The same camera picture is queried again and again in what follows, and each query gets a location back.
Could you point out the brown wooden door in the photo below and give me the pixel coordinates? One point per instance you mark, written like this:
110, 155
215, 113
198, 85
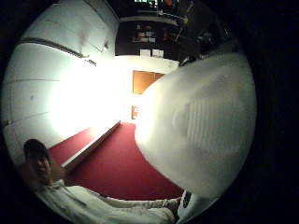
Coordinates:
143, 81

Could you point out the dark wall rail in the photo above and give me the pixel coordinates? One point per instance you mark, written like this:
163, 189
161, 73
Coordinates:
56, 46

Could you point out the long white low bench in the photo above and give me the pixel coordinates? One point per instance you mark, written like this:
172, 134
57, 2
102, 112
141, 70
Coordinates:
93, 144

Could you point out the the person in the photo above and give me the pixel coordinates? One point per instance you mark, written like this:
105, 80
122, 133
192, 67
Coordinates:
59, 199

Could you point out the white cube with black markers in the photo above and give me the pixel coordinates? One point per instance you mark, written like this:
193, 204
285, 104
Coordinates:
187, 199

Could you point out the small brown wooden panel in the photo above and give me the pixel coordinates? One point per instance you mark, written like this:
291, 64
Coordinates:
135, 112

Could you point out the white paper sheet on wall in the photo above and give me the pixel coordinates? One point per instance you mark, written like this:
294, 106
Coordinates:
145, 53
157, 53

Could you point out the large white ribbed plastic container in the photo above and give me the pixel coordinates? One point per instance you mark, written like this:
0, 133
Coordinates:
199, 124

